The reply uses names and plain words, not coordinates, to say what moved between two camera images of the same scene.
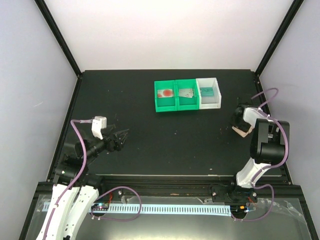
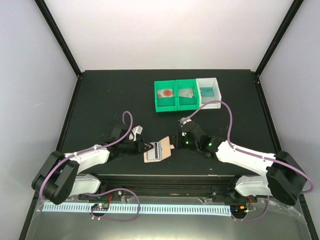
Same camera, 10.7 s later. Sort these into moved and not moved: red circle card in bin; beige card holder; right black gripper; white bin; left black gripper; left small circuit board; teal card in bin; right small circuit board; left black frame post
Moved: beige card holder; left black gripper; right black gripper
Not moved: left black frame post; left small circuit board; red circle card in bin; right small circuit board; white bin; teal card in bin
